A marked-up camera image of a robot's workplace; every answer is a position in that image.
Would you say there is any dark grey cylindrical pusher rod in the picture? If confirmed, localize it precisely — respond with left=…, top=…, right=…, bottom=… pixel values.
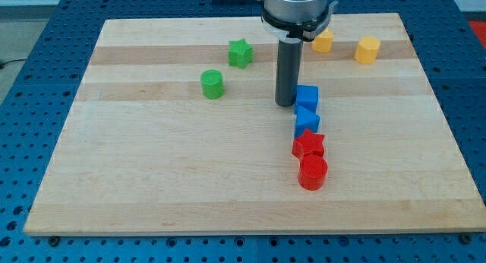
left=275, top=40, right=303, bottom=106

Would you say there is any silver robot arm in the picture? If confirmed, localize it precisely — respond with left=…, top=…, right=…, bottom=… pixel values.
left=258, top=0, right=339, bottom=106

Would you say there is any blue cube block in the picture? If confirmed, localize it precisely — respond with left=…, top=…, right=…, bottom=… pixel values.
left=294, top=85, right=319, bottom=114

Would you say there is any yellow pentagon block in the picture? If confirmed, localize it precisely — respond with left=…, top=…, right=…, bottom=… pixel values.
left=311, top=27, right=334, bottom=53

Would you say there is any green star block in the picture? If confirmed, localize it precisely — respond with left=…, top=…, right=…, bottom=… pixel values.
left=228, top=39, right=254, bottom=69

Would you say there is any blue triangle block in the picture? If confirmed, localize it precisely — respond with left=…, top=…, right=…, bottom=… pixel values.
left=294, top=106, right=320, bottom=138

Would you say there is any yellow hexagon block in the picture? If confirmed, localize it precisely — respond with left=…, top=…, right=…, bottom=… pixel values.
left=354, top=36, right=381, bottom=64

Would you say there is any green cylinder block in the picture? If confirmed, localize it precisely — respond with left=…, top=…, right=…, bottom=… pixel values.
left=200, top=69, right=225, bottom=100

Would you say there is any red star block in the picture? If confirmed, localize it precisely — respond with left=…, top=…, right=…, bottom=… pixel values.
left=292, top=128, right=326, bottom=160

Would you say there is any red cylinder block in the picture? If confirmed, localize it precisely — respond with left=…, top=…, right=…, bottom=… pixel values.
left=298, top=155, right=328, bottom=191

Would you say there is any light wooden board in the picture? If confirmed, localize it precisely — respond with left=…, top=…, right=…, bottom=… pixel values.
left=24, top=13, right=485, bottom=236

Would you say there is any black cable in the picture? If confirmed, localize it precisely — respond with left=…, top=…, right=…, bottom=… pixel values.
left=0, top=58, right=26, bottom=70

